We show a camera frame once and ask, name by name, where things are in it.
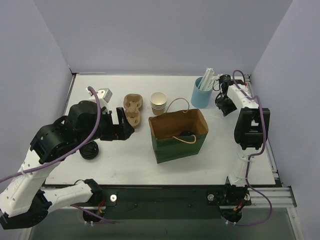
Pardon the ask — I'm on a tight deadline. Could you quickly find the green and brown paper bag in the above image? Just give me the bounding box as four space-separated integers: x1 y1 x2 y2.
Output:
148 108 209 164

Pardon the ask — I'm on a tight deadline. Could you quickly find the black coffee cup lid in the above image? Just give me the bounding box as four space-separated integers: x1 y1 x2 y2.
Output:
179 130 194 137

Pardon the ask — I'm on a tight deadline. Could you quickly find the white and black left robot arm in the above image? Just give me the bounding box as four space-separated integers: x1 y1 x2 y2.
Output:
0 100 135 230

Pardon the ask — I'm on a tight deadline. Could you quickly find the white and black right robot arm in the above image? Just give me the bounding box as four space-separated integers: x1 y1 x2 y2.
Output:
215 74 270 187

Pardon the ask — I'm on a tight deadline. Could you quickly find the light blue straw holder cup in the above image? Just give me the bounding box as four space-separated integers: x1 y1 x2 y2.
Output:
190 77 213 109

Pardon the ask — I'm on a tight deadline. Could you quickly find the stack of black cup lids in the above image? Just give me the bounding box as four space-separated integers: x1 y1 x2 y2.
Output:
79 141 99 160

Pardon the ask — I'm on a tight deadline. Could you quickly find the stack of brown paper cups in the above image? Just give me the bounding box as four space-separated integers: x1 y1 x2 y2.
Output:
150 92 167 116

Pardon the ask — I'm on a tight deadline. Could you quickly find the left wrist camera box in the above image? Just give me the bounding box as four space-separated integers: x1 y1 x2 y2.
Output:
86 87 113 104

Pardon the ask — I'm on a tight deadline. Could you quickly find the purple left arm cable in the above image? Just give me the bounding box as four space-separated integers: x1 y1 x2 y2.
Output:
0 86 116 225

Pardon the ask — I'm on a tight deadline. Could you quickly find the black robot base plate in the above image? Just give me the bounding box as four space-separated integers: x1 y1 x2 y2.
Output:
78 185 252 222

